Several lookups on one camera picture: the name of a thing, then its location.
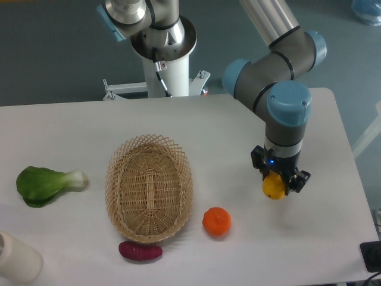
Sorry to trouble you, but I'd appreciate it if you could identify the yellow mango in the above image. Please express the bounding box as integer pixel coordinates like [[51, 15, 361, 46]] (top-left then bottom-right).
[[262, 171, 286, 200]]

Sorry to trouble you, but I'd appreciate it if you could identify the silver blue-jointed robot arm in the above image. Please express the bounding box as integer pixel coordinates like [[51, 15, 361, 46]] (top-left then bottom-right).
[[96, 0, 327, 157]]

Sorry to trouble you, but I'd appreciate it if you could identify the purple sweet potato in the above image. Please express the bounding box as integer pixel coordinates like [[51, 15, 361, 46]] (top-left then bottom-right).
[[118, 241, 163, 262]]

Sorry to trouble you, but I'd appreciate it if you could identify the woven wicker basket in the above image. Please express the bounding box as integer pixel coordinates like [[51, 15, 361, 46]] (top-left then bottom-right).
[[105, 135, 193, 244]]

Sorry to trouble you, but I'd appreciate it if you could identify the blue plastic bag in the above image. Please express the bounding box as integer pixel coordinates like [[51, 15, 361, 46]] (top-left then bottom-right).
[[351, 0, 380, 26]]

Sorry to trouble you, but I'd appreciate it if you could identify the cream white cylinder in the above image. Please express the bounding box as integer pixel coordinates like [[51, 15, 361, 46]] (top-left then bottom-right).
[[1, 231, 43, 283]]

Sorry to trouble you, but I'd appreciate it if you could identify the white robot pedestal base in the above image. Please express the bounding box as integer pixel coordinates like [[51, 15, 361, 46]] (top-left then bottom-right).
[[103, 16, 211, 100]]

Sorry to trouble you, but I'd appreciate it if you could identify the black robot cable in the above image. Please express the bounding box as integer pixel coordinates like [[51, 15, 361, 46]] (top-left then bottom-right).
[[152, 46, 173, 98]]

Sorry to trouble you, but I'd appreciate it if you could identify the orange tangerine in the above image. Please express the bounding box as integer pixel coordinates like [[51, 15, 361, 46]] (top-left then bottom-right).
[[202, 207, 232, 237]]

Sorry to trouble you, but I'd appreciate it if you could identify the black device at edge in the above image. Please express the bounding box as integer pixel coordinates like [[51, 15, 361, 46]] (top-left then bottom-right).
[[360, 241, 380, 272]]

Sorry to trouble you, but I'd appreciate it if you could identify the green bok choy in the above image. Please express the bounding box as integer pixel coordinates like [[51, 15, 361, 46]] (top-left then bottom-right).
[[16, 166, 88, 208]]

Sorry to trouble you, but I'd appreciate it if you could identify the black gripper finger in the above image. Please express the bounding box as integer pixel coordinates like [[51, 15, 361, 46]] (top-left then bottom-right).
[[285, 169, 311, 195], [251, 145, 268, 180]]

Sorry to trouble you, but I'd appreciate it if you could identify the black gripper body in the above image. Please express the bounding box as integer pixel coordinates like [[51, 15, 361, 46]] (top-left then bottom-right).
[[263, 150, 299, 177]]

